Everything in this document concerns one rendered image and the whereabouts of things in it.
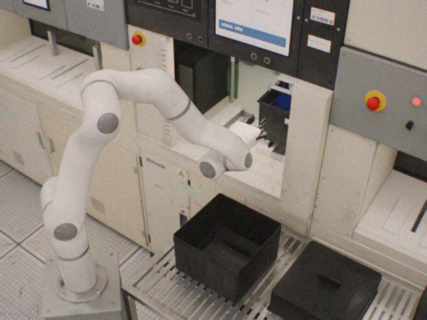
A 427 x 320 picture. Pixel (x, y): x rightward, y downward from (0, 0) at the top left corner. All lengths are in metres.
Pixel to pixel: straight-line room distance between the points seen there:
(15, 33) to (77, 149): 2.04
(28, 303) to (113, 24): 1.55
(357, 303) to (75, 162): 0.99
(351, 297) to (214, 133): 0.70
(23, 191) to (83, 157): 2.07
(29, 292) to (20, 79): 1.17
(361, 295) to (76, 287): 0.97
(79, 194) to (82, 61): 1.62
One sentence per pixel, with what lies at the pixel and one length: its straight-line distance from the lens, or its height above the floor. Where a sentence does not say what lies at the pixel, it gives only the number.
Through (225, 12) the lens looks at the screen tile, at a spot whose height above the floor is 1.56.
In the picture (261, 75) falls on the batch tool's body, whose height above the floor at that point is 0.87.
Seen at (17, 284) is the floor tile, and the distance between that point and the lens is 2.97.
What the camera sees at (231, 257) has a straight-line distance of 1.90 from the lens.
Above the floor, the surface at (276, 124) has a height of 1.04.
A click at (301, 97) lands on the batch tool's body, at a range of 1.64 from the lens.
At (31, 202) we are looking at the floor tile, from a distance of 3.41.
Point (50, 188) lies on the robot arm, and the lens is 1.62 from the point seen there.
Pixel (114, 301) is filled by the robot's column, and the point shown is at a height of 0.76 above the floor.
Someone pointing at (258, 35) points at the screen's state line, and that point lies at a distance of 1.69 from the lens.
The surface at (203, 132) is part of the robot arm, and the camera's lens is 1.51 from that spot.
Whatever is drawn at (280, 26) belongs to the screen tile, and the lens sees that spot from 1.63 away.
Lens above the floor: 2.22
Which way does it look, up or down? 39 degrees down
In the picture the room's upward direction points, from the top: 1 degrees clockwise
